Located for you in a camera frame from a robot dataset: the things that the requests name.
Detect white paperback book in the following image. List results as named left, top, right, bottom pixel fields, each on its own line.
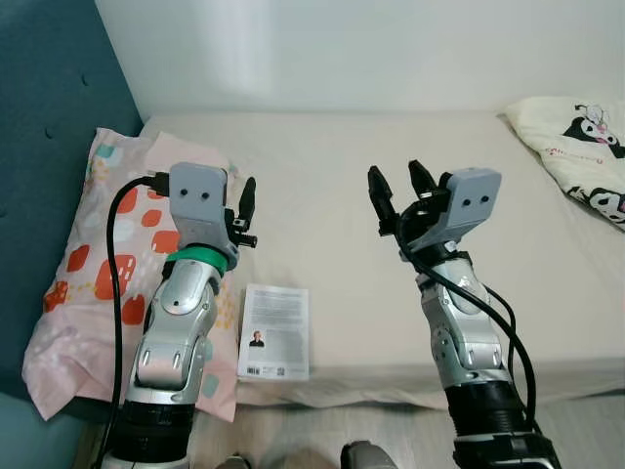
left=237, top=284, right=311, bottom=382

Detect pink pillow with orange spots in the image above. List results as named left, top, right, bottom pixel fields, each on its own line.
left=21, top=127, right=245, bottom=423

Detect cream sheeted bed mattress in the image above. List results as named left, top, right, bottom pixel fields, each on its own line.
left=137, top=109, right=625, bottom=408

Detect cream cartoon print quilt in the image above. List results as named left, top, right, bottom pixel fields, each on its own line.
left=503, top=96, right=625, bottom=231

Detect teal padded headboard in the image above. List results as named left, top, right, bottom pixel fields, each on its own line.
left=0, top=0, right=146, bottom=402

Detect left robot leg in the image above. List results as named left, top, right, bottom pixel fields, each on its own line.
left=213, top=454, right=257, bottom=469

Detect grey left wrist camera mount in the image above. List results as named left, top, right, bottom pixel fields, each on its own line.
left=168, top=162, right=230, bottom=257

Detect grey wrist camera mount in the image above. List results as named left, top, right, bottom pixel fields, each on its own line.
left=168, top=162, right=230, bottom=257
left=430, top=167, right=502, bottom=253

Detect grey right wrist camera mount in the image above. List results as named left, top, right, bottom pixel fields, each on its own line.
left=430, top=167, right=502, bottom=253

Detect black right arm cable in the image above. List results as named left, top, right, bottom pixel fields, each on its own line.
left=396, top=205, right=538, bottom=431

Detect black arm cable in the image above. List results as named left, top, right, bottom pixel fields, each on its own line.
left=396, top=205, right=538, bottom=431
left=105, top=174, right=172, bottom=460

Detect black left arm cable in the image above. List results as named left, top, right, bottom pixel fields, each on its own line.
left=105, top=174, right=172, bottom=460

